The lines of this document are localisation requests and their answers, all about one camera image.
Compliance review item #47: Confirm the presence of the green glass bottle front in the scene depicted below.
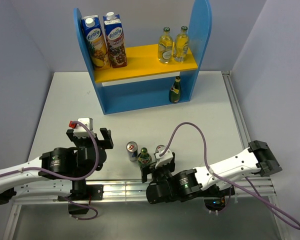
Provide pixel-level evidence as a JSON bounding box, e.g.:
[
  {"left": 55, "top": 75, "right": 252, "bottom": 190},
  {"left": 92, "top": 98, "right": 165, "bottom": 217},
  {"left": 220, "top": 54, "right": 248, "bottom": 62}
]
[{"left": 137, "top": 147, "right": 152, "bottom": 167}]

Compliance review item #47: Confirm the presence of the green glass bottle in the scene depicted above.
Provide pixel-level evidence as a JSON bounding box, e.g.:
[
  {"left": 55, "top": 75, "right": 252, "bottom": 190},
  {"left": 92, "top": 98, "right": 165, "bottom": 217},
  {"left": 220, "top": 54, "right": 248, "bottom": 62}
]
[
  {"left": 137, "top": 147, "right": 152, "bottom": 167},
  {"left": 168, "top": 76, "right": 181, "bottom": 104}
]

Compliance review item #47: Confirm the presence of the energy drink can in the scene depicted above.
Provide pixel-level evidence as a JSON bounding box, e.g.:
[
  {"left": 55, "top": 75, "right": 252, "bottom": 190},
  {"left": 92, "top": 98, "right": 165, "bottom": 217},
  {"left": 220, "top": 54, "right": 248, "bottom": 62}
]
[
  {"left": 126, "top": 141, "right": 138, "bottom": 162},
  {"left": 155, "top": 144, "right": 165, "bottom": 153}
]

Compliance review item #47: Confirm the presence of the clear glass bottle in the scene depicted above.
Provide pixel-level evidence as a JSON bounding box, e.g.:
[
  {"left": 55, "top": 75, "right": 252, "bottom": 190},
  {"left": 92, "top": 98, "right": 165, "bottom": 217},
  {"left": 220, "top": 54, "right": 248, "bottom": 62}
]
[
  {"left": 173, "top": 25, "right": 190, "bottom": 63},
  {"left": 157, "top": 27, "right": 173, "bottom": 64}
]

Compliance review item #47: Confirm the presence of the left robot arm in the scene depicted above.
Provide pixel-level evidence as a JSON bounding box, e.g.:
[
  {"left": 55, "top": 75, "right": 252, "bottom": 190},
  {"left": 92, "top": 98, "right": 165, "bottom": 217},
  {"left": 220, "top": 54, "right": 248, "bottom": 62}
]
[{"left": 0, "top": 128, "right": 114, "bottom": 205}]

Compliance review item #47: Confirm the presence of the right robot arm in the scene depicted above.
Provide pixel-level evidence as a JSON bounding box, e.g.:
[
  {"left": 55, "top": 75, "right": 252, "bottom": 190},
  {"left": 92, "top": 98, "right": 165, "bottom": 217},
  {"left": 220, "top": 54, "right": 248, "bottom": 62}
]
[{"left": 140, "top": 140, "right": 282, "bottom": 204}]

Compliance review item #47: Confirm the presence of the blue and yellow wooden shelf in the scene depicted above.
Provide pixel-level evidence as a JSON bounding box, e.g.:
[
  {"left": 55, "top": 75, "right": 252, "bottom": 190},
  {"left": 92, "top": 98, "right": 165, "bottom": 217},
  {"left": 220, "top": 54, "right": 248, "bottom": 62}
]
[{"left": 73, "top": 0, "right": 212, "bottom": 115}]

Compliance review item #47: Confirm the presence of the pineapple juice carton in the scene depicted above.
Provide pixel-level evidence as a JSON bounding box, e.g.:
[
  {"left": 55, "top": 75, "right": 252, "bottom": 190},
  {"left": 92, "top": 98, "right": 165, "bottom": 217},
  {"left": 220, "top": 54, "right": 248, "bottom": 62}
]
[{"left": 81, "top": 15, "right": 111, "bottom": 71}]

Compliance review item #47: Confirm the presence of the grape juice carton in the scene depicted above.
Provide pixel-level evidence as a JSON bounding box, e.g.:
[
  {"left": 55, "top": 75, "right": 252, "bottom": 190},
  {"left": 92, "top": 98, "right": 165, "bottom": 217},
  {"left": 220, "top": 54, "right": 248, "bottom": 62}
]
[{"left": 103, "top": 12, "right": 127, "bottom": 69}]

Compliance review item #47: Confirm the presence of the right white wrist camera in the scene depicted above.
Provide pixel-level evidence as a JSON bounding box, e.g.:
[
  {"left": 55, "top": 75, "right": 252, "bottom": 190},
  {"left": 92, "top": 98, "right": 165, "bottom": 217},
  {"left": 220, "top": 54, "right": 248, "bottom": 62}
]
[{"left": 155, "top": 146, "right": 173, "bottom": 169}]

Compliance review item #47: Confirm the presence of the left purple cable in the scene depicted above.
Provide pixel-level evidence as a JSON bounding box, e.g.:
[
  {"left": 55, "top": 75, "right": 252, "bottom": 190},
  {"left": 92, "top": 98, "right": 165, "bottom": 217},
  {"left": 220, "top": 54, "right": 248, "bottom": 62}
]
[{"left": 0, "top": 120, "right": 101, "bottom": 221}]

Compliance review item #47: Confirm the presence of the aluminium frame rail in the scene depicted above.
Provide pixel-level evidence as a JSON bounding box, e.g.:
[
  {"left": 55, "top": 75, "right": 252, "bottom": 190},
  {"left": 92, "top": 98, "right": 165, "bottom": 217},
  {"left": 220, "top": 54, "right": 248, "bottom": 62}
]
[{"left": 3, "top": 71, "right": 291, "bottom": 240}]

